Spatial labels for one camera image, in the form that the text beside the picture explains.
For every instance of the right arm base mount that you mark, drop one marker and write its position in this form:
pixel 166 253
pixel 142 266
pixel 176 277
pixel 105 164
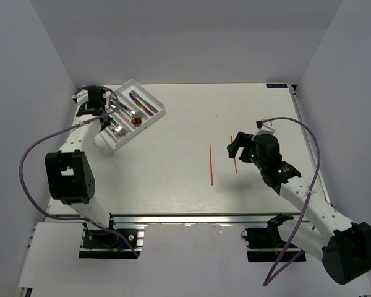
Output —
pixel 264 243

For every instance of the silver spoon dark handle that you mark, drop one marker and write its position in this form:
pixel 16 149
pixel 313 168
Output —
pixel 121 106

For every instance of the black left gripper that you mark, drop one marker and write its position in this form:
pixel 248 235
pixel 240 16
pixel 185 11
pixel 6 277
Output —
pixel 106 124

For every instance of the blue label sticker right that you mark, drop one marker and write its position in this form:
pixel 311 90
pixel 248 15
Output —
pixel 276 85

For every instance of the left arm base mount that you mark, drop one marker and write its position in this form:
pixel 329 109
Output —
pixel 99 244

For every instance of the iridescent gold spoon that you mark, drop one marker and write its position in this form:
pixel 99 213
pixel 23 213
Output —
pixel 136 121

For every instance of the orange chopstick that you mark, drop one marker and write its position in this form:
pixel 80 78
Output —
pixel 211 165
pixel 234 160

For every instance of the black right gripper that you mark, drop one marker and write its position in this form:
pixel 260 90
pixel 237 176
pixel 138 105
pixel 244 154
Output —
pixel 243 140

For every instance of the silver ornate butter knife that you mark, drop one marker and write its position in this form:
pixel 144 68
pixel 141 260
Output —
pixel 136 95

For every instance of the white compartment utensil tray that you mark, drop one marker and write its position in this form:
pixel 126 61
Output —
pixel 132 109

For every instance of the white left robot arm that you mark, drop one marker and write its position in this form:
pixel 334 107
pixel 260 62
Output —
pixel 70 177

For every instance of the iridescent rainbow knife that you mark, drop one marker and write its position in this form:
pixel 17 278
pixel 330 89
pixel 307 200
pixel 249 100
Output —
pixel 142 104

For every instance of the dark handle fork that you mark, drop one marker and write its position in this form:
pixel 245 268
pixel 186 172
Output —
pixel 118 131

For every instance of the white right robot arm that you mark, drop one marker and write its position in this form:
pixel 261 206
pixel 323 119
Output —
pixel 341 245

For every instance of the silver spoon pink handle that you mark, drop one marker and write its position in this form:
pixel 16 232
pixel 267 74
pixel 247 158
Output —
pixel 125 116

